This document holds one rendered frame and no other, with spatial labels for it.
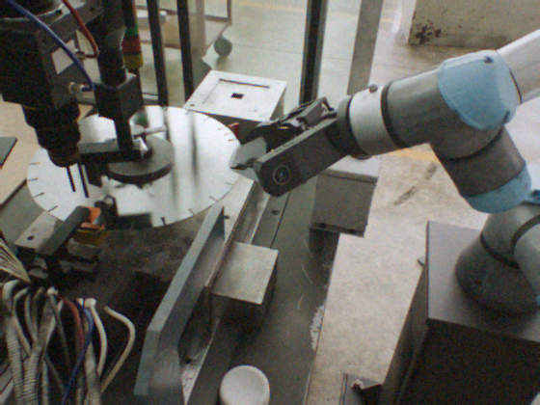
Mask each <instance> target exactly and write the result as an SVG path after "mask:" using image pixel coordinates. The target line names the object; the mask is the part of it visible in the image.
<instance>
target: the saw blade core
mask: <svg viewBox="0 0 540 405"><path fill-rule="evenodd" d="M141 109H142V110H139V111H138V112H137V113H136V114H135V115H134V116H133V117H132V118H131V119H130V120H131V121H132V122H133V124H134V125H140V126H142V127H143V128H144V129H147V128H154V127H157V126H162V125H165V126H166V127H167V130H166V131H165V132H162V133H157V134H149V135H155V136H158V137H161V138H162V139H165V140H166V141H168V142H170V143H171V145H172V146H173V147H174V149H175V162H174V164H172V166H171V167H170V168H169V170H166V171H165V172H163V173H162V174H161V175H157V176H153V177H150V178H145V179H139V180H129V179H123V178H118V177H116V176H114V175H111V176H112V179H111V180H108V181H107V182H106V183H105V185H103V187H102V188H98V187H95V186H92V185H91V184H89V183H88V180H87V177H86V170H85V167H84V165H82V168H83V172H84V176H85V179H86V185H87V188H88V192H89V195H90V197H89V198H86V196H85V193H84V189H83V186H82V182H81V179H80V175H79V170H78V165H77V163H76V164H74V165H73V166H71V167H70V169H71V173H72V179H73V182H74V185H75V188H76V192H74V193H73V192H72V188H71V186H70V182H69V180H68V175H67V171H66V168H59V167H56V166H55V165H54V164H53V163H52V162H51V161H50V160H49V157H48V155H47V152H46V150H44V148H42V147H40V149H38V150H37V151H36V153H35V154H34V156H33V157H32V158H31V163H30V165H29V167H28V170H27V185H28V188H29V190H30V193H31V196H32V198H33V199H34V201H36V203H37V204H38V206H40V207H41V208H42V209H43V210H44V211H45V212H46V213H48V212H49V214H50V215H52V216H53V217H54V218H56V219H59V220H61V221H64V220H65V219H66V217H67V216H68V215H69V214H70V212H72V210H73V209H74V208H75V206H77V205H85V206H92V207H97V208H99V209H100V213H99V215H98V217H97V218H96V219H95V220H94V222H93V223H92V224H89V223H84V224H83V225H82V226H81V228H82V227H83V226H84V225H87V227H86V229H89V230H99V229H100V228H101V226H102V225H101V224H103V223H105V225H103V227H102V229H101V230H109V231H131V228H132V225H131V224H134V230H151V229H156V228H160V227H164V224H163V223H162V220H161V219H162V218H164V221H165V224H166V226H168V225H169V224H175V223H178V222H180V221H183V220H185V219H187V218H192V217H193V214H194V215H197V214H199V213H200V212H202V211H205V210H207V209H208V208H209V207H211V206H212V205H213V204H214V203H217V201H219V200H221V199H222V198H223V197H224V196H225V195H226V194H228V193H229V190H230V189H231V188H233V186H234V184H235V182H236V181H237V180H238V179H239V177H240V175H239V174H236V173H235V172H233V171H231V170H230V167H229V160H230V156H231V155H232V153H233V152H234V150H235V149H236V148H237V147H238V146H239V145H240V144H239V142H238V141H237V140H236V138H235V137H234V135H233V134H230V135H223V134H225V133H229V132H230V131H229V130H228V129H227V128H226V127H224V126H223V125H222V124H221V123H218V122H217V121H215V120H213V119H212V118H210V117H206V116H205V115H202V114H199V113H197V112H193V111H190V112H189V111H186V110H182V109H178V108H172V107H162V106H145V111H143V110H144V106H142V107H141ZM167 109H168V111H166V110H167ZM188 112H189V113H188ZM187 113H188V115H186V114H187ZM97 116H98V115H92V116H90V117H87V118H85V119H84V120H81V121H78V127H79V131H80V133H81V139H80V141H79V142H78V144H85V143H98V142H103V139H105V138H109V137H112V136H116V132H115V127H114V124H113V122H112V121H109V120H106V119H104V118H100V119H98V118H97ZM205 120H206V121H205ZM218 129H220V130H218ZM37 164H39V165H37ZM36 179H37V180H36ZM225 182H226V183H227V184H224V183H225ZM232 185H233V186H232ZM41 194H44V195H41ZM210 198H212V199H213V200H212V199H210ZM215 200H216V201H215ZM56 206H58V208H54V207H56ZM52 209H53V210H52ZM189 209H191V210H192V212H193V214H192V212H191V211H187V210H189Z"/></svg>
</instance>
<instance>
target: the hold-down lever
mask: <svg viewBox="0 0 540 405"><path fill-rule="evenodd" d="M121 5H122V10H123V16H124V21H125V27H127V28H133V27H136V21H135V14H134V8H133V2H132V0H121Z"/></svg>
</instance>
